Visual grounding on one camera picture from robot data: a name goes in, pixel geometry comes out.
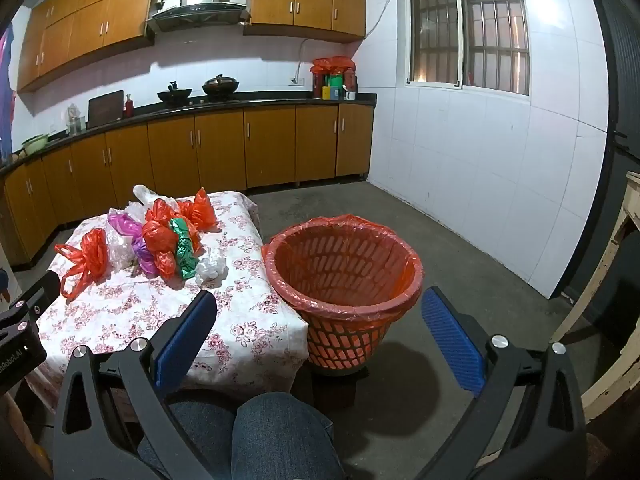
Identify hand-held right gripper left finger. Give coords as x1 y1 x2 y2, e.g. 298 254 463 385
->
52 290 218 480

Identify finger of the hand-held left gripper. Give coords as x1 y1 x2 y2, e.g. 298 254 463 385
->
7 270 62 321

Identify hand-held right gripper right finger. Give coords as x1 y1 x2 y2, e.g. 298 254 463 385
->
415 286 587 480

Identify red plastic basket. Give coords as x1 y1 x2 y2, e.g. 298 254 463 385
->
261 214 425 377

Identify table with floral cloth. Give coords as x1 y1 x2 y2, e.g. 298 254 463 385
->
24 191 310 411

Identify person's left leg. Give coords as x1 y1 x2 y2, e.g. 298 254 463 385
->
137 400 238 480

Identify person's leg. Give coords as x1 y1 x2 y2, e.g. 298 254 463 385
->
232 392 346 480
137 400 238 480

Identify green plastic bag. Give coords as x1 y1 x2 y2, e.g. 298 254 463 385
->
169 217 201 279

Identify small purple plastic bag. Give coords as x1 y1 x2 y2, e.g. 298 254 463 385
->
131 237 157 276

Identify person's right leg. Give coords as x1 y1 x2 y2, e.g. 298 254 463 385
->
232 392 346 480

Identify green basin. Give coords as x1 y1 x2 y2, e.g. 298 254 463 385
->
21 133 50 156

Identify white wooden furniture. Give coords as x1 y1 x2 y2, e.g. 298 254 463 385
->
550 171 640 421

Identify dark cutting board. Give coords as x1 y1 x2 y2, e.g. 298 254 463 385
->
87 90 125 129

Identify wooden lower cabinets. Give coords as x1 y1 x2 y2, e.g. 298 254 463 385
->
0 92 377 268

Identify wooden cabinets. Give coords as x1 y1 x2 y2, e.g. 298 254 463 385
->
17 0 368 93
0 92 377 268

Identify black wok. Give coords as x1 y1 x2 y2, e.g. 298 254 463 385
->
156 81 193 107

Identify dark pot with lid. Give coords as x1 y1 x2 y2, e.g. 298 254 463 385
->
201 74 240 99

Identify wooden upper cabinets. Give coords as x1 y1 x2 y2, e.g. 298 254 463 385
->
17 0 368 93

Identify red bag on canisters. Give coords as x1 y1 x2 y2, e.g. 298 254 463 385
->
310 56 357 77

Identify dark door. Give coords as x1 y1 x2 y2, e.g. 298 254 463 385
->
585 0 640 311

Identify barred window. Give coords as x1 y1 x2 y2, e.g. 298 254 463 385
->
404 0 532 97

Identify steel range hood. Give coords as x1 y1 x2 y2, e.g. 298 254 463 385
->
145 0 251 36

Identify pink blue wall hanging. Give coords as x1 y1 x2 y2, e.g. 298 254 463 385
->
0 25 16 161

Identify white wall cable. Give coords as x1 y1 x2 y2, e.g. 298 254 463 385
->
290 0 406 86

